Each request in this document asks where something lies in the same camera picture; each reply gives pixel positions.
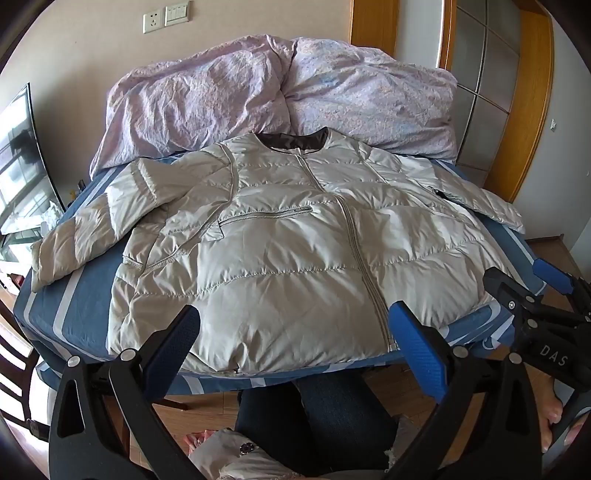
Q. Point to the pink slipper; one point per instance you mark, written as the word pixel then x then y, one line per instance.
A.
pixel 198 441

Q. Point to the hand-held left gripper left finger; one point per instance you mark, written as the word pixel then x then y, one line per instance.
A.
pixel 173 344

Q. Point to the person's right hand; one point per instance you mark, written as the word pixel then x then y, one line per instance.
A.
pixel 551 415

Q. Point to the dark wooden chair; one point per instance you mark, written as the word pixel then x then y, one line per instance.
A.
pixel 14 350

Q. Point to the white wall socket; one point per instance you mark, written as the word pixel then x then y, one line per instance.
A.
pixel 152 21

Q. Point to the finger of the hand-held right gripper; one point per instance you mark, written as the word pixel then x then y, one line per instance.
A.
pixel 551 274
pixel 508 290

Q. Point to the white light switch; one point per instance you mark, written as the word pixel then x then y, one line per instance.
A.
pixel 178 12

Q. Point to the wooden framed glass door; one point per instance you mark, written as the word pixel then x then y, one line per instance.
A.
pixel 531 92

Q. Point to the flat screen television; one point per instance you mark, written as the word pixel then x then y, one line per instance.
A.
pixel 23 161

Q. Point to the pink floral quilt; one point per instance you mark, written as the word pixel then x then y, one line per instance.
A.
pixel 207 101

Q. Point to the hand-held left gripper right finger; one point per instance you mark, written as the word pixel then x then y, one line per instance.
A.
pixel 418 350

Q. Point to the beige quilted down jacket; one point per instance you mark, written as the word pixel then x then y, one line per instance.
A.
pixel 277 258

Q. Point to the blue white striped bed sheet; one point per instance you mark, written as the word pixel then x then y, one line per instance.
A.
pixel 69 323

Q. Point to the wooden wall panel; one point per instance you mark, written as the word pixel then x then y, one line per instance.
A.
pixel 374 23

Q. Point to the person's legs in jeans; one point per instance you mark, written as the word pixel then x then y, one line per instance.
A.
pixel 341 415

